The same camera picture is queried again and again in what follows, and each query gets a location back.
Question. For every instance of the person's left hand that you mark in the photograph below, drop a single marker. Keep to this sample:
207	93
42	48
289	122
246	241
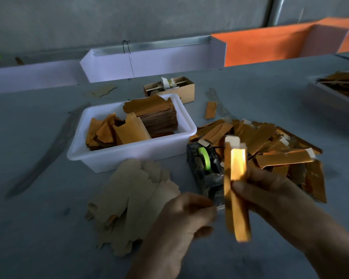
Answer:
177	226

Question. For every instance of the person's right hand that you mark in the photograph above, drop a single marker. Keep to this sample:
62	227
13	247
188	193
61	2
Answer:
276	200

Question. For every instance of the person's right thumb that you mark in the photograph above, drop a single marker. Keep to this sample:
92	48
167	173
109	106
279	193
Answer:
245	193

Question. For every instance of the person's left thumb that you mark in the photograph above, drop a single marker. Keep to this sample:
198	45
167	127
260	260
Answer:
204	232

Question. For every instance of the gold paper box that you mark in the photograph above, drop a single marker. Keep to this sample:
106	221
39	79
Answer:
240	220

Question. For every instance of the person's left forearm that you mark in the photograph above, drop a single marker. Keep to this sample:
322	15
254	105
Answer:
160	264

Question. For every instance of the person's right forearm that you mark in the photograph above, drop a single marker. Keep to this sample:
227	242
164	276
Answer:
334	249

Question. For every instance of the black tape dispenser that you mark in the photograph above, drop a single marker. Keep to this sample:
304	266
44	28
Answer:
206	178

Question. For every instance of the pile of gold folded boxes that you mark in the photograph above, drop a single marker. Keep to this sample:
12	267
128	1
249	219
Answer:
282	158

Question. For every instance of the green tape roll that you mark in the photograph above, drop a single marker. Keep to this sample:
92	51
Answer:
205	158

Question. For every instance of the pile of brown card blanks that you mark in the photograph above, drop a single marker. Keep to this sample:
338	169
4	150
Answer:
133	197

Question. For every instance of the single gold card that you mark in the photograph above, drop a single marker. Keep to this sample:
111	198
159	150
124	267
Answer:
211	110

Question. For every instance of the white plastic bin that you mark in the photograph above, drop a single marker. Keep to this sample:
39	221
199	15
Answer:
128	155

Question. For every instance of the neat stack of gold cards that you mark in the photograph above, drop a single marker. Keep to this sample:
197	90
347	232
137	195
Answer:
158	116

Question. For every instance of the small cardboard box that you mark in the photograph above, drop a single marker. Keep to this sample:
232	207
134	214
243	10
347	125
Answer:
183	91

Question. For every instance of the grey tray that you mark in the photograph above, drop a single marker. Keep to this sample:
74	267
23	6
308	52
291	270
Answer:
325	103

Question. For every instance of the loose heap of gold cards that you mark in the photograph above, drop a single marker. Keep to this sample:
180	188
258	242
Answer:
116	132

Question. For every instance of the white tape roll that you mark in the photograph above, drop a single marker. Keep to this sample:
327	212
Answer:
165	83

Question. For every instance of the gold cards in grey tray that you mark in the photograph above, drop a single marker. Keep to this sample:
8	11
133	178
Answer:
344	82

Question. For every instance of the orange divider panel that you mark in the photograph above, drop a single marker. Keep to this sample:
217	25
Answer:
264	45

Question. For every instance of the flat brown card piece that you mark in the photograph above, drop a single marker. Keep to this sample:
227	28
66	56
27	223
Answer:
103	91

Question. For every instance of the grey metal pole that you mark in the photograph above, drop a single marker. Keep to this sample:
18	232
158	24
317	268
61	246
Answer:
276	10

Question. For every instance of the low white divider panel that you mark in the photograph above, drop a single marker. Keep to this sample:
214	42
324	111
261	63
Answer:
35	76

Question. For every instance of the small brown object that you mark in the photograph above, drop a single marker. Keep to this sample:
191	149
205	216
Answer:
19	61

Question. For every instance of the white divider panel with rail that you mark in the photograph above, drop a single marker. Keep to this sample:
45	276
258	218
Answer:
163	62

